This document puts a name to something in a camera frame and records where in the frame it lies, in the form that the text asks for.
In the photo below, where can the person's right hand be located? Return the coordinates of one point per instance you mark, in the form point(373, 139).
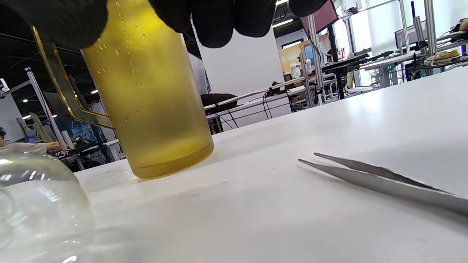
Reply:
point(219, 22)

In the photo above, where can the yellow plastic pitcher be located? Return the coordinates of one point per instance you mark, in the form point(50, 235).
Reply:
point(153, 109)

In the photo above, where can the metal tweezers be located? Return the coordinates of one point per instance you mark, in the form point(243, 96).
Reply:
point(384, 180)

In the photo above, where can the glass teapot with infuser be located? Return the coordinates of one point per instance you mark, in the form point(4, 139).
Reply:
point(40, 212)

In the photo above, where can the black bag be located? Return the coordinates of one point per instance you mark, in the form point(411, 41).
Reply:
point(217, 100)

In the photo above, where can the monitor with pink screen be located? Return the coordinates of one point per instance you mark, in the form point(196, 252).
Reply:
point(321, 16)

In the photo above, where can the canvas sneaker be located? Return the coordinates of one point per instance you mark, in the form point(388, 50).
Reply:
point(442, 56)

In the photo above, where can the aluminium frame post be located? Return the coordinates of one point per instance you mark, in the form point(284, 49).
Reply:
point(315, 62)

